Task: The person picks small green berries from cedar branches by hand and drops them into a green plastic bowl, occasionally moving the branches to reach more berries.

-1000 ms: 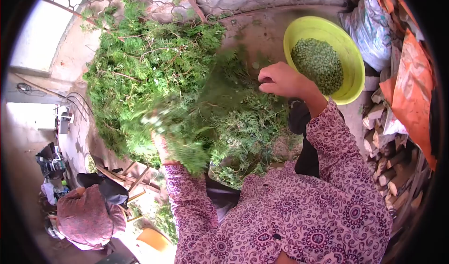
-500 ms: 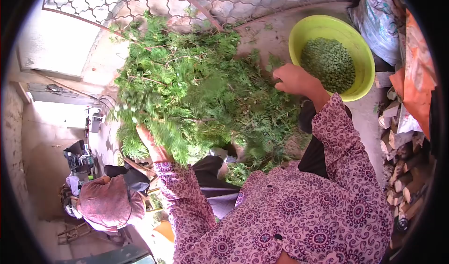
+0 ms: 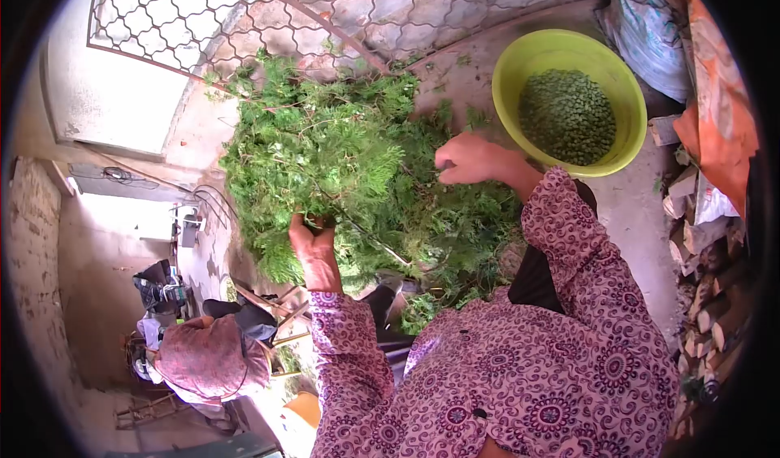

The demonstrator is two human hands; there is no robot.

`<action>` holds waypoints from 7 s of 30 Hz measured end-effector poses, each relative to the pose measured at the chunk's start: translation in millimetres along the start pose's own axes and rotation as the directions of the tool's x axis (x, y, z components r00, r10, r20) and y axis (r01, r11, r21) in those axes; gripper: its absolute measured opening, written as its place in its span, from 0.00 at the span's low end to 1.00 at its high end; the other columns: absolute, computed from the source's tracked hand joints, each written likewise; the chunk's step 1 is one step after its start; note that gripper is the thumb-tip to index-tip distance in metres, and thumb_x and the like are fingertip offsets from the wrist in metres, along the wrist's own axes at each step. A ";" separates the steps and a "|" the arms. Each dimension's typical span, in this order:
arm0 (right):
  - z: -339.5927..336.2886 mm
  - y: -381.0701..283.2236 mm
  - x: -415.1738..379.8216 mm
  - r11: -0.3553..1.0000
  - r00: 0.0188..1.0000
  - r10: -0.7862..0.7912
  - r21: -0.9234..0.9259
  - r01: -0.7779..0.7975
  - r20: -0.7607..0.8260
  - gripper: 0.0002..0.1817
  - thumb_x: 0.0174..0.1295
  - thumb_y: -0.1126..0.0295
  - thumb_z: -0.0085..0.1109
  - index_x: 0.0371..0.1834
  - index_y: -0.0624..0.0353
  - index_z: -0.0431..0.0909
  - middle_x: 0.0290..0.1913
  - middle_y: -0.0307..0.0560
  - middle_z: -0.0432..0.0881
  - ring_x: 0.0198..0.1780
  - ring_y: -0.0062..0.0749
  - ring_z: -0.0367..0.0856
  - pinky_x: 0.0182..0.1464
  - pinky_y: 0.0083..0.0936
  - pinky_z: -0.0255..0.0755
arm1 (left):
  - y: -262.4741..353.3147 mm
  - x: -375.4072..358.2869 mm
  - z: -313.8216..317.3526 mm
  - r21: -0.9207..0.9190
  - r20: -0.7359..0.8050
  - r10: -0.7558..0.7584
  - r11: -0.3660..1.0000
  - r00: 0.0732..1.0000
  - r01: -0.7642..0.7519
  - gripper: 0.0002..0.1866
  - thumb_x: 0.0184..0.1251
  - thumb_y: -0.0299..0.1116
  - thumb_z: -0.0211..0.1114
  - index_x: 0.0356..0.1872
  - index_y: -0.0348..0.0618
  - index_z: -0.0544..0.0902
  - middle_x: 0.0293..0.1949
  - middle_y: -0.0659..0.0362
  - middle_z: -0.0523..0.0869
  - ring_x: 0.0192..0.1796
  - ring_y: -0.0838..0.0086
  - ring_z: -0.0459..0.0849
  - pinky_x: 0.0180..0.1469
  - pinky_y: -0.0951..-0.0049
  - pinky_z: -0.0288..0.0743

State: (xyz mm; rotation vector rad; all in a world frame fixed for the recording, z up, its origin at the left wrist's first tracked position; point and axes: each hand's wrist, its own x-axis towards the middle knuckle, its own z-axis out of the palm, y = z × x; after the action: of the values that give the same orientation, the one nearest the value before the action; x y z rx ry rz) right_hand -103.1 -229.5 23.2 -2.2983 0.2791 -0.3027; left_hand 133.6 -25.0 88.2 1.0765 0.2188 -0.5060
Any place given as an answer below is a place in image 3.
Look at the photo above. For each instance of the person's left fingers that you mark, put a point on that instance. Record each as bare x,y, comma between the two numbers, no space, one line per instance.
323,228

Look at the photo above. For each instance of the grey stone block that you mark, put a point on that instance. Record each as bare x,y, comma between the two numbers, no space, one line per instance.
664,130

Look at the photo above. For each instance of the dark bundle of bags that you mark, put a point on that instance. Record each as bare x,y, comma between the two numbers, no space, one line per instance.
157,284

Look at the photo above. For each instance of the pile of green leafy branches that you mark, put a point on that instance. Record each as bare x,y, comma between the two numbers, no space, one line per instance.
341,165

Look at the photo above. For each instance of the person's body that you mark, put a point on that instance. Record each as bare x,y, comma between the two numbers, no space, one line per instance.
524,385

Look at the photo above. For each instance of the metal lattice gate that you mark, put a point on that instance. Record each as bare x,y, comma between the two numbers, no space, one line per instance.
201,19

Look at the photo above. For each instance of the white wall box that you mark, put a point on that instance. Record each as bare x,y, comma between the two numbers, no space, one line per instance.
190,226

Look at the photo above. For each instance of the person's left thumb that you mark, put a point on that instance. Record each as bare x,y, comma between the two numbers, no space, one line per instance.
297,226

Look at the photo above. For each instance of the orange cloth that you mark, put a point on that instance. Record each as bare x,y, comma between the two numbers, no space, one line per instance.
719,123

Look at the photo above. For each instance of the white plastic bag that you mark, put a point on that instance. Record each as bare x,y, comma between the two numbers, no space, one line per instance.
712,205

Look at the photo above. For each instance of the person's left hand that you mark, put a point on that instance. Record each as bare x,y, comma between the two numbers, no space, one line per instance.
315,252

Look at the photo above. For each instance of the person's legs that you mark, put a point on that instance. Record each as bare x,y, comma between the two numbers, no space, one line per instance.
536,275

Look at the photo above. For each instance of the pile of firewood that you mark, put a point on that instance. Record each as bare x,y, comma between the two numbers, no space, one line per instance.
710,312

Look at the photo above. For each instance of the lime green plastic bowl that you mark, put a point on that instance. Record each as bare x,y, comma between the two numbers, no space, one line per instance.
518,80

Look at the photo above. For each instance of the person's right hand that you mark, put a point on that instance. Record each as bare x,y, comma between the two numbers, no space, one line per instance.
481,161

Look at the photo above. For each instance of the wooden frame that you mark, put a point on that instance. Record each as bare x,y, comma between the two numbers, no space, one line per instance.
283,321

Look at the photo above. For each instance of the person's right fingers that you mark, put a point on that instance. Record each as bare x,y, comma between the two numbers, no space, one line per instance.
454,156

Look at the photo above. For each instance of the orange container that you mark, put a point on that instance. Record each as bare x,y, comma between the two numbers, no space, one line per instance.
303,409

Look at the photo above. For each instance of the heap of small green seeds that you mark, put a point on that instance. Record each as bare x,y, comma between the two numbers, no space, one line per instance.
567,117

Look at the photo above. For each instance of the white printed sack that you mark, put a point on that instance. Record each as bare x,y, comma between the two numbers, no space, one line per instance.
646,38

